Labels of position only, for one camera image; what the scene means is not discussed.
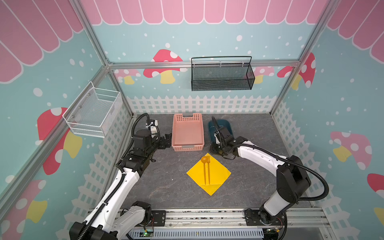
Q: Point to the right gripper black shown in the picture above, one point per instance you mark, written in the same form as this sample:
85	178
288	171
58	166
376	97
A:
219	147

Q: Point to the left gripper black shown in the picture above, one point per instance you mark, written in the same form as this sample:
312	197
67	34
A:
168	140

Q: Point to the orange plastic fork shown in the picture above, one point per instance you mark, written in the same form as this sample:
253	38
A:
208	161

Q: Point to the orange plastic spoon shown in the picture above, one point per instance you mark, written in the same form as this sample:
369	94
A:
204	161

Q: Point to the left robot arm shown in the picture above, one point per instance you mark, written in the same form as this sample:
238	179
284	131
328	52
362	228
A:
103	223

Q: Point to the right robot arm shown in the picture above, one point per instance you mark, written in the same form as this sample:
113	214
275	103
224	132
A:
292	177

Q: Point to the pink plastic basket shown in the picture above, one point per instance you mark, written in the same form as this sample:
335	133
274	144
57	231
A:
188	132

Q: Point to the teal plastic tray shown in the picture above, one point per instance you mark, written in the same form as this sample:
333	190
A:
229	126

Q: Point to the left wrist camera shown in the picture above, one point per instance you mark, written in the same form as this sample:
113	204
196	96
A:
153	126

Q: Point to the black mesh wall basket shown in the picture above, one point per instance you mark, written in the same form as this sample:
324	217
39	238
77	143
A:
227	73

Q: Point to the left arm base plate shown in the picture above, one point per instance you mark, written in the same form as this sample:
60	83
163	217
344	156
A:
155	218

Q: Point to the white wire wall basket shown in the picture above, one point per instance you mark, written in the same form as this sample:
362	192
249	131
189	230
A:
93	112

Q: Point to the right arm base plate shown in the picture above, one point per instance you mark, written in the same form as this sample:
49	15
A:
260	217

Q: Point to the aluminium mounting rail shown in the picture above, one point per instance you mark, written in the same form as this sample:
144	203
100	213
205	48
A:
235	218

